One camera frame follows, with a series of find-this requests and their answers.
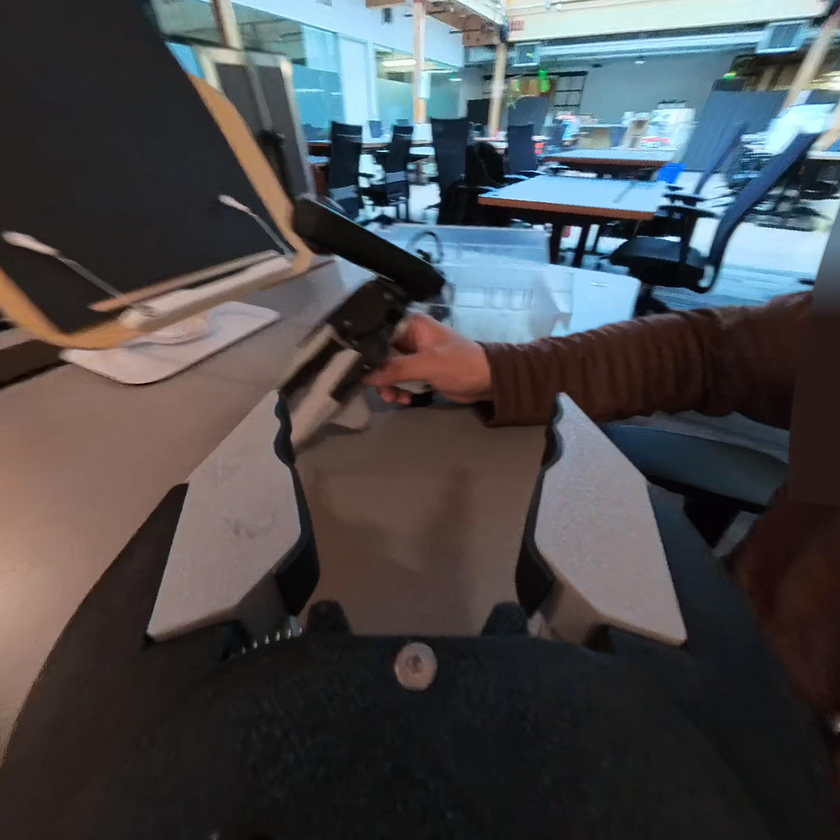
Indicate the white tablet stand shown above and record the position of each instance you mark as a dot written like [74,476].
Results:
[164,354]

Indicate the blue-grey office chair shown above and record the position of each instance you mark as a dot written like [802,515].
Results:
[689,459]

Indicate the person's torso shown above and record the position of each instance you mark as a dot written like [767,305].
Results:
[787,590]

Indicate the person's right hand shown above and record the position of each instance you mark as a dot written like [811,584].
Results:
[439,361]

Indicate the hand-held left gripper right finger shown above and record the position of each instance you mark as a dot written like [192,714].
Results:
[604,525]

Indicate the wooden post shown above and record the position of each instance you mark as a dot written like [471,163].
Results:
[500,85]
[418,39]

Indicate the dark blue partition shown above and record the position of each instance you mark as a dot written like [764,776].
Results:
[728,124]

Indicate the grey partition panel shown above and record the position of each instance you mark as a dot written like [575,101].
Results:
[262,111]

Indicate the grey table with wooden edge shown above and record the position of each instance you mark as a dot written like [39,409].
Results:
[610,157]
[577,193]

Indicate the small blue bin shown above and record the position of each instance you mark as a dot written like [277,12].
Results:
[670,172]

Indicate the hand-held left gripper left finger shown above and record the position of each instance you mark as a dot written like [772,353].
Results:
[229,525]

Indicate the person's right forearm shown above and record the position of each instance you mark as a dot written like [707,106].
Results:
[623,367]

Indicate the black panel with wooden edge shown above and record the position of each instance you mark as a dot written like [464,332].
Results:
[98,164]

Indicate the black office chair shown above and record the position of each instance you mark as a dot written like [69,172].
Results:
[344,157]
[522,148]
[394,157]
[656,256]
[453,151]

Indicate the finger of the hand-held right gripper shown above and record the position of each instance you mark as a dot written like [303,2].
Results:
[328,413]
[321,358]

